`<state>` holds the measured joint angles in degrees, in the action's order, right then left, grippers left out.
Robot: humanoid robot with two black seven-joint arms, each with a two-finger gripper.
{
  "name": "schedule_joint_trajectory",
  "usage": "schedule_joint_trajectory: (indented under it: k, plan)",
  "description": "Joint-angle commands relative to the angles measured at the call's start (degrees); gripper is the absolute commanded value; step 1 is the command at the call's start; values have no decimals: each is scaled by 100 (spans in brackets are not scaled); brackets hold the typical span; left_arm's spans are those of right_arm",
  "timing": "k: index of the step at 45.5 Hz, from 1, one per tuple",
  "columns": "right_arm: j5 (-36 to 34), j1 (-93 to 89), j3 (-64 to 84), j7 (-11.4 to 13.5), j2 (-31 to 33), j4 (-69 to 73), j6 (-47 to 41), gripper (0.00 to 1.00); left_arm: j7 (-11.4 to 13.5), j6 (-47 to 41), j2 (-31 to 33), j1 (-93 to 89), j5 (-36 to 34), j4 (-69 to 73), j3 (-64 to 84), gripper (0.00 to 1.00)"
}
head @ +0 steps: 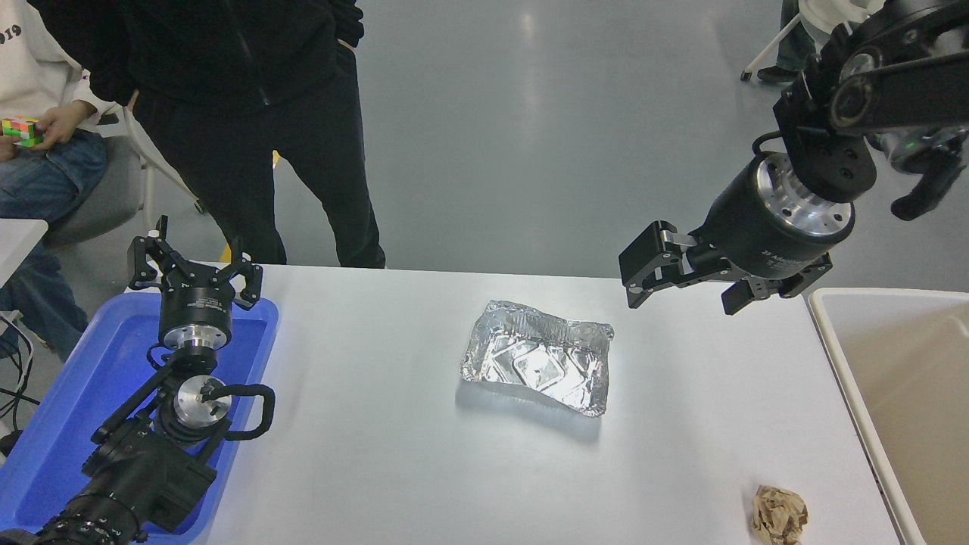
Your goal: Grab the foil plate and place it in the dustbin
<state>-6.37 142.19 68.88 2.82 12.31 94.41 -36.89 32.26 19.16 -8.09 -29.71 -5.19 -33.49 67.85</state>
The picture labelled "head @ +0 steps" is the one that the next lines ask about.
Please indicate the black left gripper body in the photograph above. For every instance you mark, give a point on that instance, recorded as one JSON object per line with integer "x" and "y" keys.
{"x": 195, "y": 299}

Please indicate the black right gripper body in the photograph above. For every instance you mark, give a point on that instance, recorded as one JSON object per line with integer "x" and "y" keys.
{"x": 738, "y": 235}

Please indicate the silver foil tray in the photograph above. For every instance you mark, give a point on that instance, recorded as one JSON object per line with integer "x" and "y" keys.
{"x": 537, "y": 359}

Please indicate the multicoloured puzzle cube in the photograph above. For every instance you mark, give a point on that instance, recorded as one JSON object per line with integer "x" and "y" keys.
{"x": 23, "y": 130}

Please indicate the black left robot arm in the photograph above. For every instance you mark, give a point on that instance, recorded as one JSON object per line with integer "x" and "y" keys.
{"x": 144, "y": 469}

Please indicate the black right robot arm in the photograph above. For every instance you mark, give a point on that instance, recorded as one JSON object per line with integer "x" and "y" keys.
{"x": 893, "y": 83}

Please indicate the person's left hand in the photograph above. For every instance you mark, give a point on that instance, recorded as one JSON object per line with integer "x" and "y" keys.
{"x": 66, "y": 121}

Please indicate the person's right hand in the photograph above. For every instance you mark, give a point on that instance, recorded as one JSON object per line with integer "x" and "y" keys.
{"x": 6, "y": 149}

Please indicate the small white side table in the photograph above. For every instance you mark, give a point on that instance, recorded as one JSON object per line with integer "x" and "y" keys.
{"x": 19, "y": 242}

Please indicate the blue plastic tray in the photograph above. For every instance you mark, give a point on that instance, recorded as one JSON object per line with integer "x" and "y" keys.
{"x": 83, "y": 378}

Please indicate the seated person with cube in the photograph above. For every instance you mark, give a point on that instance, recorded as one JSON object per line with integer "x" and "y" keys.
{"x": 38, "y": 182}

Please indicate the standing person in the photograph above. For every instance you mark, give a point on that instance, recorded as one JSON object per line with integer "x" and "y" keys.
{"x": 227, "y": 91}

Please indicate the large pale bin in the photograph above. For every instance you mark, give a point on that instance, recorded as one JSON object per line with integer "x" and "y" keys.
{"x": 908, "y": 393}

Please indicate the crumpled tan paper ball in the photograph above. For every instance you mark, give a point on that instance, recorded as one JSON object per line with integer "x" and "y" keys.
{"x": 780, "y": 516}

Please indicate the grey chair with white frame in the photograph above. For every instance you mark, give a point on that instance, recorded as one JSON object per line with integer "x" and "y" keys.
{"x": 106, "y": 197}

